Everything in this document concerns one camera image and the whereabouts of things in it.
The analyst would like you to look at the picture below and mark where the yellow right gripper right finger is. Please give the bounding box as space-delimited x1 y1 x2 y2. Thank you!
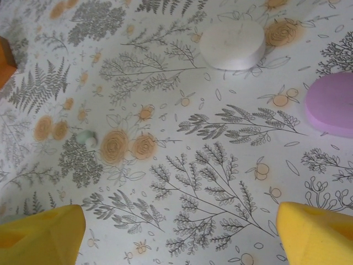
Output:
276 202 353 265

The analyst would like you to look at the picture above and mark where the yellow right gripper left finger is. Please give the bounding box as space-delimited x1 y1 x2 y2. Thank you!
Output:
0 204 85 265

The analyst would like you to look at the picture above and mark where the pale green earbud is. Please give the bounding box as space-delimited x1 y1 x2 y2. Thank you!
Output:
76 129 99 149

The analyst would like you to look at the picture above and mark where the purple earbud charging case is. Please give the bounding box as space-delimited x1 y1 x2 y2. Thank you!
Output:
304 70 353 139

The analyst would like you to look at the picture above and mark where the white earbud charging case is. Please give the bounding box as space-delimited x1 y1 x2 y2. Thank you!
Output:
199 21 266 70

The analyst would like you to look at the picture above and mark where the orange wooden rack base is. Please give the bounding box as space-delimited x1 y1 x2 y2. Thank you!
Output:
0 35 17 91

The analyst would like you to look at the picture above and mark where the floral tablecloth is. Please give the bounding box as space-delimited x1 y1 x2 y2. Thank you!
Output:
0 0 353 265

